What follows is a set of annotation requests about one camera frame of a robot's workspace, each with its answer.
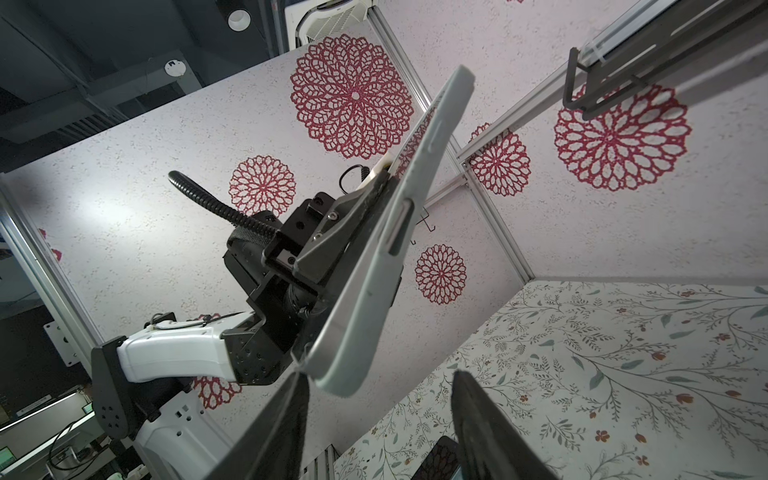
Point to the small black phone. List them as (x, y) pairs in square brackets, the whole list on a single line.
[(364, 283)]

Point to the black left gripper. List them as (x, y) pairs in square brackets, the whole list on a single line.
[(285, 269)]

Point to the grey wall shelf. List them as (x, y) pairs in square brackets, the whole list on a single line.
[(649, 42)]

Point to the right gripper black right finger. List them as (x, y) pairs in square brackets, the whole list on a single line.
[(489, 446)]

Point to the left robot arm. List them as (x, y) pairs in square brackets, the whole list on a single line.
[(142, 384)]

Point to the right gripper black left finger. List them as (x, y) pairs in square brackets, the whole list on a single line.
[(272, 446)]

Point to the black bare phone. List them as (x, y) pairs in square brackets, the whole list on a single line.
[(441, 463)]

